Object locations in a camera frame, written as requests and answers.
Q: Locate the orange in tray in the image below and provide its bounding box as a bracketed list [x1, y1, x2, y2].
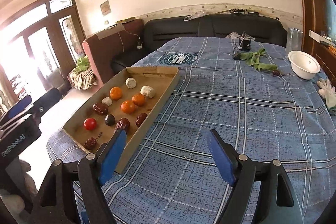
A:
[109, 86, 122, 100]

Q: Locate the small dried date near greens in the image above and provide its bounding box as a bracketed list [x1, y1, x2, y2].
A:
[272, 70, 280, 76]

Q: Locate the brown armchair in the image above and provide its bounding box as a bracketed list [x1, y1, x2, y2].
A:
[82, 19, 144, 87]

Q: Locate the large orange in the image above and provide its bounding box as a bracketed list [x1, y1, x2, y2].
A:
[120, 100, 135, 114]

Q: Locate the red tomato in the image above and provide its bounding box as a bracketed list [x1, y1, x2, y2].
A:
[83, 118, 97, 131]

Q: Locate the black sofa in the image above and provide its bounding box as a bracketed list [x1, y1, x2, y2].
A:
[110, 13, 287, 74]

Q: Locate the blue plaid tablecloth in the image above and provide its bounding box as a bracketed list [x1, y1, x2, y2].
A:
[46, 36, 336, 224]

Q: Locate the wooden sideboard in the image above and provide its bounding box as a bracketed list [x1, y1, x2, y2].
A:
[301, 0, 335, 81]

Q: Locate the cardboard tray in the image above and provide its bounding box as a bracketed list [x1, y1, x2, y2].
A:
[63, 67, 179, 173]

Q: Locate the clear glass jar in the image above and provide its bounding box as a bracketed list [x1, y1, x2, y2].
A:
[286, 27, 303, 55]

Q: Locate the black charger block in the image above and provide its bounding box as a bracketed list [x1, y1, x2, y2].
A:
[232, 52, 241, 60]

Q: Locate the small black device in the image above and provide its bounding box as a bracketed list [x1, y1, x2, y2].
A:
[238, 32, 254, 52]

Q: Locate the striped cloth pile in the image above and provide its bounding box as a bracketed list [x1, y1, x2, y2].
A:
[67, 56, 98, 90]

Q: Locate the white work glove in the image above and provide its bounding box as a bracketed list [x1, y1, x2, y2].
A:
[317, 78, 336, 111]

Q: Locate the dark plum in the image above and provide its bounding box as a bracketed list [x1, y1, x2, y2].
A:
[105, 114, 115, 126]

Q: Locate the small orange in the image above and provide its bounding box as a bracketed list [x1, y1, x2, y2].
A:
[131, 93, 146, 106]

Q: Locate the large red date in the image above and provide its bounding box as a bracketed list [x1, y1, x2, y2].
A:
[92, 102, 109, 115]

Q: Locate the white cake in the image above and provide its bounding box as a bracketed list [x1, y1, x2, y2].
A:
[125, 77, 137, 89]
[140, 86, 156, 98]

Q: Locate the white bowl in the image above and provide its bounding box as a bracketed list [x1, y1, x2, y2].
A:
[288, 51, 321, 80]

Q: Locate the green leafy vegetable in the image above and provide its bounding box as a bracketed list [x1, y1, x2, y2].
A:
[240, 48, 278, 72]

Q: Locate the small dark date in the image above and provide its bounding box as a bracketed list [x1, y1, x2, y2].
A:
[84, 137, 97, 150]

